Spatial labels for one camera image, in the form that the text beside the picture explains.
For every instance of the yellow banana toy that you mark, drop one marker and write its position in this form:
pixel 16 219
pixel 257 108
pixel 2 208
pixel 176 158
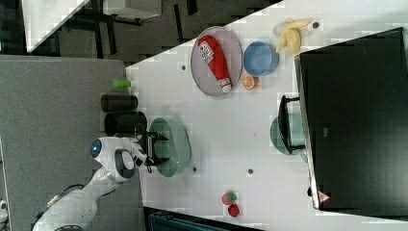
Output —
pixel 288 33

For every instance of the pink strawberry toy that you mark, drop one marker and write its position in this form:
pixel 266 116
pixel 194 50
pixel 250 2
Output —
pixel 229 198

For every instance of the green cup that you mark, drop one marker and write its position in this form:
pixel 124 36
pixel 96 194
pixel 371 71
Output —
pixel 297 136

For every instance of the grey round plate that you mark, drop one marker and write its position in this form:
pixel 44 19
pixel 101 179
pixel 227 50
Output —
pixel 232 52

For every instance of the green plastic strainer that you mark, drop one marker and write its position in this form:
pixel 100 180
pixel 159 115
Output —
pixel 177 147

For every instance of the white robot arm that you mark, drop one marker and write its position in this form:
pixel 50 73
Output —
pixel 119 158

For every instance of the toaster oven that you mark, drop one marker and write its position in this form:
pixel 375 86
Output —
pixel 354 114

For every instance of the red raspberry toy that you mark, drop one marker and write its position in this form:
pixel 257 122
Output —
pixel 233 210

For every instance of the black cylinder container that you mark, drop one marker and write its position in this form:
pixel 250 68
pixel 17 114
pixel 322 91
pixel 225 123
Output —
pixel 116 103

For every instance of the black cup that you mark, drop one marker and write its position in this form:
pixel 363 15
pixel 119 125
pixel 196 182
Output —
pixel 125 124

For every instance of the orange slice toy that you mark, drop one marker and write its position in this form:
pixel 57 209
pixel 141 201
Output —
pixel 250 82

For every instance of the blue bowl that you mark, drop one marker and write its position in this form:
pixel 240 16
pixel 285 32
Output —
pixel 260 59

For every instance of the red ketchup bottle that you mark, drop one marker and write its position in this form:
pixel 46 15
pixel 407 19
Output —
pixel 216 62

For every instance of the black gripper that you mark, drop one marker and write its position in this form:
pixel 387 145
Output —
pixel 146 142

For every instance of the green small bottle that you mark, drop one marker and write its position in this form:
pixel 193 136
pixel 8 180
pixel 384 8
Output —
pixel 122 83

